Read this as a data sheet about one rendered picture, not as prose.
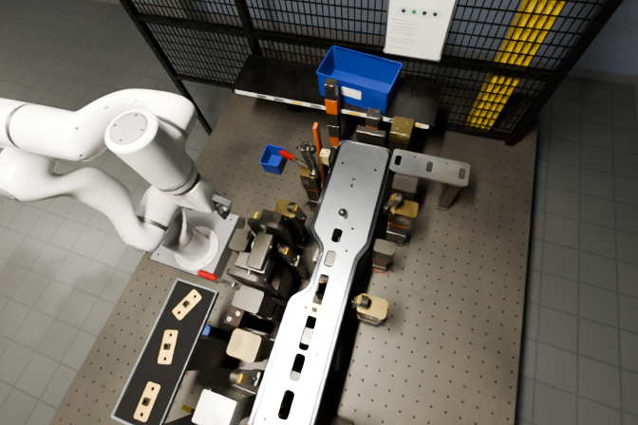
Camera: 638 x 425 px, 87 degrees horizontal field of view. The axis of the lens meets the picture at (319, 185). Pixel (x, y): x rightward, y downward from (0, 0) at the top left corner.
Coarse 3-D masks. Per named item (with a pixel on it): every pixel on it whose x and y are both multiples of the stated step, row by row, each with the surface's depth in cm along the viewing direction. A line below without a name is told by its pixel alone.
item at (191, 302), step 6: (192, 294) 99; (198, 294) 99; (186, 300) 98; (192, 300) 99; (198, 300) 99; (180, 306) 98; (186, 306) 97; (192, 306) 98; (174, 312) 98; (180, 312) 97; (186, 312) 97; (180, 318) 97
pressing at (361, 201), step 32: (352, 160) 133; (384, 160) 132; (352, 192) 127; (320, 224) 123; (352, 224) 122; (320, 256) 117; (352, 256) 116; (288, 320) 109; (320, 320) 108; (288, 352) 105; (320, 352) 104; (288, 384) 101; (320, 384) 101; (256, 416) 98; (288, 416) 98
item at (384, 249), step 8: (376, 240) 119; (384, 240) 119; (376, 248) 118; (384, 248) 118; (392, 248) 117; (376, 256) 123; (384, 256) 120; (392, 256) 124; (376, 264) 135; (384, 264) 131; (384, 272) 141
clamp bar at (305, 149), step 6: (306, 144) 114; (300, 150) 112; (306, 150) 115; (312, 150) 112; (306, 156) 115; (312, 156) 119; (306, 162) 119; (312, 162) 123; (312, 168) 121; (318, 168) 126
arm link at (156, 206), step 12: (156, 192) 110; (144, 204) 108; (156, 204) 108; (168, 204) 110; (144, 216) 106; (156, 216) 107; (168, 216) 110; (180, 216) 119; (168, 228) 112; (180, 228) 121; (192, 228) 128; (168, 240) 120; (180, 240) 122
